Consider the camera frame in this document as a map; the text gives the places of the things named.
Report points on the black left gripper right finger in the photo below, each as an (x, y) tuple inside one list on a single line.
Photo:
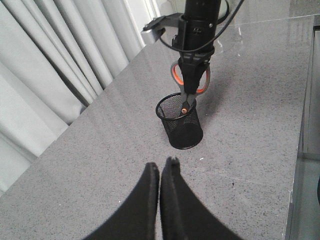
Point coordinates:
[(183, 216)]

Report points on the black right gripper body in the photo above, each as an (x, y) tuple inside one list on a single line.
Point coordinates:
[(195, 50)]

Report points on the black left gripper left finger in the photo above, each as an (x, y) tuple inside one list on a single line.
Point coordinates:
[(135, 218)]

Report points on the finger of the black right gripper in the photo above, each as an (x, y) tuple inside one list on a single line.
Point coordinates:
[(192, 74)]

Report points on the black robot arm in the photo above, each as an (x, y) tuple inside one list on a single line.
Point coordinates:
[(199, 17)]

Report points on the black mesh pen bucket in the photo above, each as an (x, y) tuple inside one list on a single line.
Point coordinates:
[(184, 131)]

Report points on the light grey curtain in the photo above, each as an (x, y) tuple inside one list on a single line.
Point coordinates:
[(56, 58)]

